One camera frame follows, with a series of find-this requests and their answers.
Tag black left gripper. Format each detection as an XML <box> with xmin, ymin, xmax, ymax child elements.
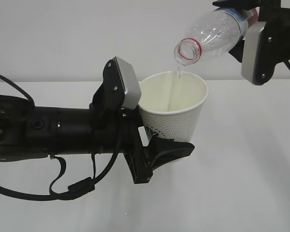
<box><xmin>89</xmin><ymin>106</ymin><xmax>195</xmax><ymax>184</ymax></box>

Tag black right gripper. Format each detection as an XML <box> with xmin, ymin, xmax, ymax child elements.
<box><xmin>212</xmin><ymin>0</ymin><xmax>290</xmax><ymax>64</ymax></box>

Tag clear water bottle red label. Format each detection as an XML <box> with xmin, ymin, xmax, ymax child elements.
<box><xmin>174</xmin><ymin>7</ymin><xmax>258</xmax><ymax>66</ymax></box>

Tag white paper cup green logo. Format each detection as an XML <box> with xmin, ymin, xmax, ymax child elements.
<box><xmin>138</xmin><ymin>71</ymin><xmax>209</xmax><ymax>142</ymax></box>

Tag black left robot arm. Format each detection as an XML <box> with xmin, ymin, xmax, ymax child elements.
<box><xmin>0</xmin><ymin>95</ymin><xmax>194</xmax><ymax>184</ymax></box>

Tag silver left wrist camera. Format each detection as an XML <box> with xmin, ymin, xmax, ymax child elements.
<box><xmin>93</xmin><ymin>56</ymin><xmax>142</xmax><ymax>112</ymax></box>

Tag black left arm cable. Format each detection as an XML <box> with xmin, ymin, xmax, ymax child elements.
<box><xmin>0</xmin><ymin>72</ymin><xmax>123</xmax><ymax>202</ymax></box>

